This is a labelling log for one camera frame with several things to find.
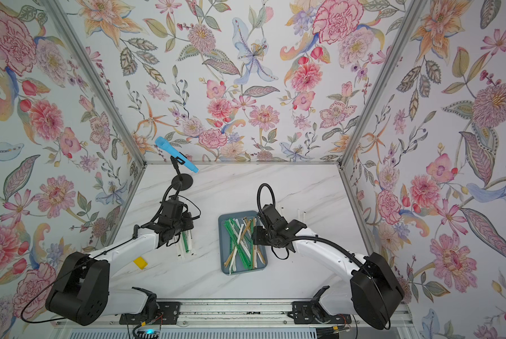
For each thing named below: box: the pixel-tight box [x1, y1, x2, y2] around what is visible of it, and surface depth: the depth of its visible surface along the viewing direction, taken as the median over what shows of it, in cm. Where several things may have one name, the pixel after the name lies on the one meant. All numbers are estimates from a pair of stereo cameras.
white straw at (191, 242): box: [187, 230, 196, 256], surface depth 89 cm
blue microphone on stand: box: [154, 136, 200, 174], surface depth 98 cm
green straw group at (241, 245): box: [224, 217, 252, 270], surface depth 91 cm
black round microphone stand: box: [170, 155, 193, 191], surface depth 113 cm
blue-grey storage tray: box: [217, 210, 269, 276], surface depth 90 cm
